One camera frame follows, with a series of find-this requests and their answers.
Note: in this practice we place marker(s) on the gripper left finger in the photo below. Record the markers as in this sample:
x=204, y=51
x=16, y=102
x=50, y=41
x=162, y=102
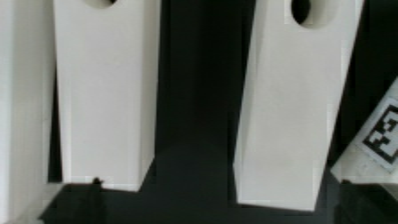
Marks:
x=76, y=207

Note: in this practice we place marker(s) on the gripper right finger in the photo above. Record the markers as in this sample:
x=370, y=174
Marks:
x=368, y=206

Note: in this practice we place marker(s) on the white chair seat part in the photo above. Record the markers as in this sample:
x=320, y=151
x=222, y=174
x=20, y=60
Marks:
x=368, y=162

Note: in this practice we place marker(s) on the white chair back frame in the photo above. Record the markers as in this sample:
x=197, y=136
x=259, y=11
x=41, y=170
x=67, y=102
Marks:
x=107, y=36

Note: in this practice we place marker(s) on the white left obstacle bar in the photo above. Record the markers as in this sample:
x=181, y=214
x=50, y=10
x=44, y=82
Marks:
x=27, y=80

